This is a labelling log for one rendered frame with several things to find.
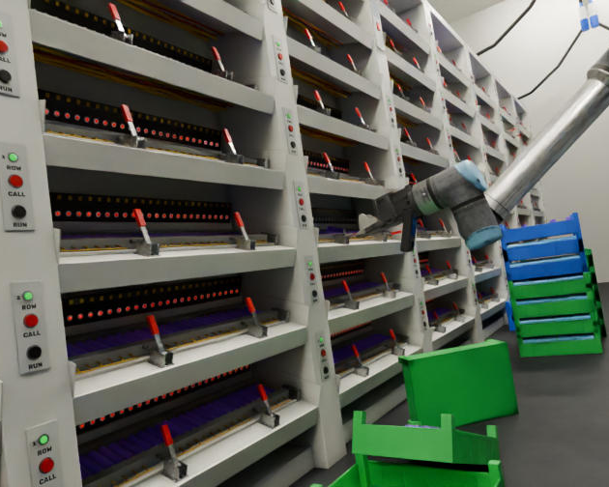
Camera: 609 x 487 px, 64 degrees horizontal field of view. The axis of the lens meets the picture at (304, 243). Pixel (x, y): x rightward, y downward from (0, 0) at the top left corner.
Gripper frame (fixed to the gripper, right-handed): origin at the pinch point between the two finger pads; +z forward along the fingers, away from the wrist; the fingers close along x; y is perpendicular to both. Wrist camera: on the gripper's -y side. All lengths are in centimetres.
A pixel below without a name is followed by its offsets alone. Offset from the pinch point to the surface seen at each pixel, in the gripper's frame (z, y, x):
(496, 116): -14, 85, -253
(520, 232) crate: -24, -10, -93
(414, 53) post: -9, 94, -113
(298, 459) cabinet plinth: 19, -48, 33
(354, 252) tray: 5.4, -3.0, -3.4
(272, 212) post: 7.6, 10.4, 27.4
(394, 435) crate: -13, -45, 42
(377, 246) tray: 4.8, -2.0, -19.0
